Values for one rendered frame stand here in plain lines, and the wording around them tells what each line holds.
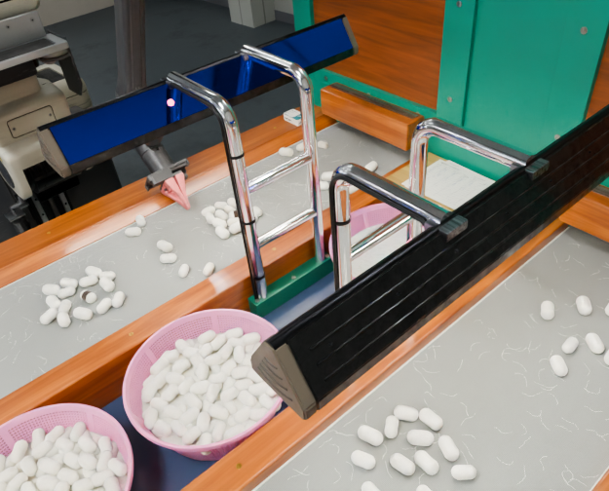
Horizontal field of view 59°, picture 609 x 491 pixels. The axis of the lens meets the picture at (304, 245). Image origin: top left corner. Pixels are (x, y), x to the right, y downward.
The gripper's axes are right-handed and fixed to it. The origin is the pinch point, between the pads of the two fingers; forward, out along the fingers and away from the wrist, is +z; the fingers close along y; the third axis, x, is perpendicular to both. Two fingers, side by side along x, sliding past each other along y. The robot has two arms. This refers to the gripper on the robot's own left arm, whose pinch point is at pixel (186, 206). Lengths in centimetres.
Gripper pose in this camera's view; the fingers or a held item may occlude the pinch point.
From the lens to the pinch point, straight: 126.2
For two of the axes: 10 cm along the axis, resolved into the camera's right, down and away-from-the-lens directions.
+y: 7.6, -4.7, 4.6
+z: 5.5, 8.3, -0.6
